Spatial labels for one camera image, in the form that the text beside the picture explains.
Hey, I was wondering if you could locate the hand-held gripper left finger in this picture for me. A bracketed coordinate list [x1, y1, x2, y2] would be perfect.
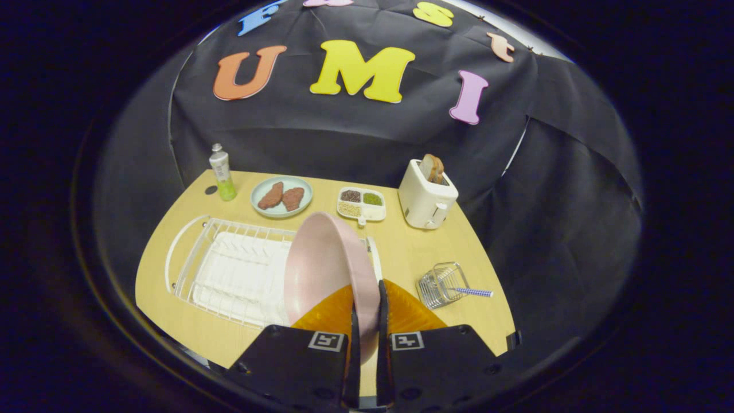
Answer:
[225, 284, 361, 411]

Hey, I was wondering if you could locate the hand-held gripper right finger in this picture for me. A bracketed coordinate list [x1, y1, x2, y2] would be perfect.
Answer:
[376, 279, 508, 411]

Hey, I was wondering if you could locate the metal wire basket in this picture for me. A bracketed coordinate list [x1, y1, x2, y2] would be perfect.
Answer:
[416, 262, 471, 310]

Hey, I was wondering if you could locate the pink plate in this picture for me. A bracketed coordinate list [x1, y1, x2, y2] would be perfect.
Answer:
[284, 211, 381, 365]

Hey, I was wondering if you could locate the white wire dish rack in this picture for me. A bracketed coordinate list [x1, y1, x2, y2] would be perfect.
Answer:
[165, 215, 384, 330]

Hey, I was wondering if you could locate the light green plate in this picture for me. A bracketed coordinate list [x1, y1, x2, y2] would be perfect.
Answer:
[251, 176, 314, 219]

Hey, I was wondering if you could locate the white drip tray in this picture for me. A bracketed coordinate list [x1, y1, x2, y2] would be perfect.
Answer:
[191, 231, 293, 328]

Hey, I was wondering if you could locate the white divided snack tray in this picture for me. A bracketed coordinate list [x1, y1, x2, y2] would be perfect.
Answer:
[336, 186, 387, 227]

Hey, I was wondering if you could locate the white toaster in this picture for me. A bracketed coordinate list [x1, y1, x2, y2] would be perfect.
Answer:
[397, 159, 459, 231]

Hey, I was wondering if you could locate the brown bread slice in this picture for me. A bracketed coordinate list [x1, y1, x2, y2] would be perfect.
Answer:
[419, 153, 445, 185]

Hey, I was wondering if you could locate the black backdrop cloth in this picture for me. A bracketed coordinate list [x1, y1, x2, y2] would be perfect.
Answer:
[95, 0, 643, 368]

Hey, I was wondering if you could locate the green liquid plastic bottle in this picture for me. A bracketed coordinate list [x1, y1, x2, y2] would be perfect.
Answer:
[209, 143, 237, 202]

